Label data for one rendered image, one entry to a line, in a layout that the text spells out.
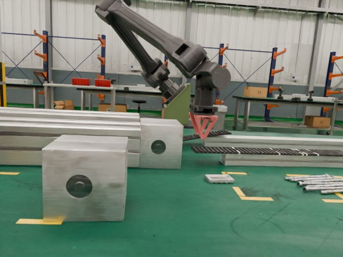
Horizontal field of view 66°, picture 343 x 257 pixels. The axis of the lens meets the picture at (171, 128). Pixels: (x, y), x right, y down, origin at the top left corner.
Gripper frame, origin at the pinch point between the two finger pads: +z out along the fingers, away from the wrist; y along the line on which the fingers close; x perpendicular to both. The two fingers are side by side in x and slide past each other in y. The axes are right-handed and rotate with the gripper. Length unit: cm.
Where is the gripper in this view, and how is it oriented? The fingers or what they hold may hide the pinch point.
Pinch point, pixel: (200, 134)
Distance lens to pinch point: 82.5
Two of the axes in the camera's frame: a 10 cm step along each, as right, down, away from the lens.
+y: 1.4, 1.6, -9.8
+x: 9.9, 0.4, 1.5
